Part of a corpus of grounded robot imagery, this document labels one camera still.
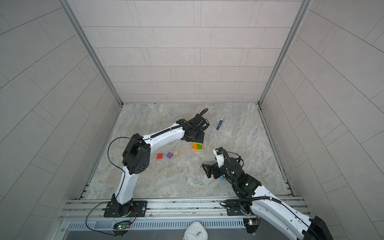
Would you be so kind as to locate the white kitchen timer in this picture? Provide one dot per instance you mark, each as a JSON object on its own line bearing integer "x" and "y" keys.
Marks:
{"x": 195, "y": 231}

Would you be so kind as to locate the right circuit board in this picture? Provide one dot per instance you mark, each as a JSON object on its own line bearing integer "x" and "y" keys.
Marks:
{"x": 251, "y": 225}

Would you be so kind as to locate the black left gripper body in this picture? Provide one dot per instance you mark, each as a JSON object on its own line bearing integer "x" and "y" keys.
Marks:
{"x": 197, "y": 137}

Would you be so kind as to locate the aluminium corner post left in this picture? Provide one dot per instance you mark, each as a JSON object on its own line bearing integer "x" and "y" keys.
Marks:
{"x": 88, "y": 47}

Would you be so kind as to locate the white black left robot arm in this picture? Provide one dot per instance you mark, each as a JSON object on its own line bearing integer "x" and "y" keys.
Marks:
{"x": 136, "y": 159}

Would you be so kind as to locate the aluminium corner post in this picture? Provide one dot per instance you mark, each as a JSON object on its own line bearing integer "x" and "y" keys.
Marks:
{"x": 88, "y": 47}
{"x": 304, "y": 7}

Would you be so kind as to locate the aluminium corner post right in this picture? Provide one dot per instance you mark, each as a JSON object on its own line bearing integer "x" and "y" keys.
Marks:
{"x": 304, "y": 7}

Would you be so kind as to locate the purple wood cube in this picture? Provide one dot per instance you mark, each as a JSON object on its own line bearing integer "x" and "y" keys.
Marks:
{"x": 169, "y": 155}

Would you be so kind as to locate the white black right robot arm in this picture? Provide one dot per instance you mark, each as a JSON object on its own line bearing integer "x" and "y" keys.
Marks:
{"x": 255, "y": 199}

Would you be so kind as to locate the left circuit board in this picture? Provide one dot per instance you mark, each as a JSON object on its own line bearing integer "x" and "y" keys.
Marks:
{"x": 122, "y": 226}

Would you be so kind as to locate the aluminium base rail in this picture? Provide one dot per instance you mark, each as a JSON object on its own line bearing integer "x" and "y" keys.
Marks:
{"x": 158, "y": 208}

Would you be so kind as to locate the blue white marker pen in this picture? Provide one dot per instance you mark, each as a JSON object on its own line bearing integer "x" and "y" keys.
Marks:
{"x": 220, "y": 123}

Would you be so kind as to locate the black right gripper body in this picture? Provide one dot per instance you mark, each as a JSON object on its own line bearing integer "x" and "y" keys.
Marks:
{"x": 222, "y": 172}

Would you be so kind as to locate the circuit board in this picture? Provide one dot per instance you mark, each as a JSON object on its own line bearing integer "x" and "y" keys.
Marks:
{"x": 122, "y": 226}
{"x": 251, "y": 225}

